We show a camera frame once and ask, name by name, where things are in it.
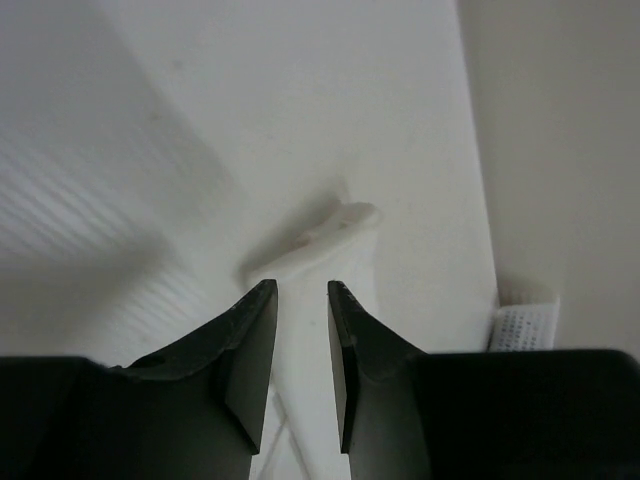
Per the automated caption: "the white plastic laundry basket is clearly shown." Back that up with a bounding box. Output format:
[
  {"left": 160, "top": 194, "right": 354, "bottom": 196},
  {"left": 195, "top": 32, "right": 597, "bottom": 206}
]
[{"left": 487, "top": 291, "right": 560, "bottom": 352}]

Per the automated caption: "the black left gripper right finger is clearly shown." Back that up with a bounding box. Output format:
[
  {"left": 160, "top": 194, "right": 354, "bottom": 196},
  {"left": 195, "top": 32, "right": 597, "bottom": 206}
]
[{"left": 328, "top": 281, "right": 639, "bottom": 479}]

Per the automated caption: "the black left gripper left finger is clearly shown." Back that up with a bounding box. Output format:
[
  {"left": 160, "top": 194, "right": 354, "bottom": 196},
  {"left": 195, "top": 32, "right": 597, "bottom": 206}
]
[{"left": 1, "top": 280, "right": 278, "bottom": 479}]

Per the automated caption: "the white tank top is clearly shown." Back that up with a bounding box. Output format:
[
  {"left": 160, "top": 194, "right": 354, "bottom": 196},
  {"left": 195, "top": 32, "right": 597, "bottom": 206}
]
[{"left": 246, "top": 202, "right": 382, "bottom": 479}]

